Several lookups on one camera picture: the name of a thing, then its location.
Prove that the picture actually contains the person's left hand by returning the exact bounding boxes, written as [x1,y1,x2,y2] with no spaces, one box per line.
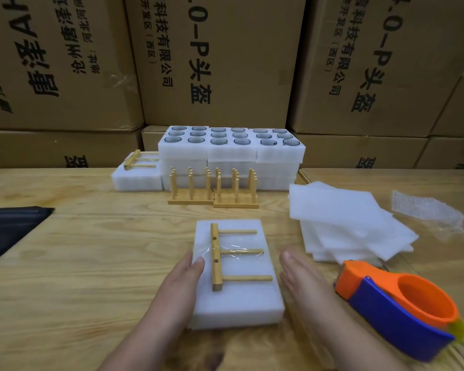
[153,251,207,331]

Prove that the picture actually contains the person's right hand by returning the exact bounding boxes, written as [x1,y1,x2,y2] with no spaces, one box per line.
[279,245,349,331]

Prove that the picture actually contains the wooden peg rack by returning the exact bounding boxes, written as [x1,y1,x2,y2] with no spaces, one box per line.
[124,149,160,171]
[210,222,274,291]

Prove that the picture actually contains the foam package with rack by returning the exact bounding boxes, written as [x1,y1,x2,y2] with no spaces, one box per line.
[189,219,285,317]

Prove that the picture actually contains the pile of white foam sheets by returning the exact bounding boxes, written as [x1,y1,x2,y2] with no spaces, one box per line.
[288,181,420,265]

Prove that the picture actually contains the orange and blue tape dispenser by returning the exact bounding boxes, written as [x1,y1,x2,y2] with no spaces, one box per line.
[335,259,464,362]

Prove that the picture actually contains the row of wooden peg racks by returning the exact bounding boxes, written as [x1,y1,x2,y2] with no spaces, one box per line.
[167,167,261,209]

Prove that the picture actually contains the stack of white foam trays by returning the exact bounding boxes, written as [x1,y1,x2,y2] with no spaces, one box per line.
[158,125,306,192]

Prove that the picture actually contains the person's left forearm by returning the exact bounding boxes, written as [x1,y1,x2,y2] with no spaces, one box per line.
[101,313,190,371]

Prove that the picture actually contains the person's right forearm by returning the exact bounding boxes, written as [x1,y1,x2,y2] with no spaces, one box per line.
[309,309,407,371]

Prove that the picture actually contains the clear plastic wrap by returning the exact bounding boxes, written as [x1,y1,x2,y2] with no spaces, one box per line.
[391,189,464,235]

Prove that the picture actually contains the black plastic bags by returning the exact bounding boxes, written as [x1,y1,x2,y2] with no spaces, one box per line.
[0,206,55,269]

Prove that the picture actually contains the stack of brown cardboard boxes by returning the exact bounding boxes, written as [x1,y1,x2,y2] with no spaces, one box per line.
[0,0,464,169]

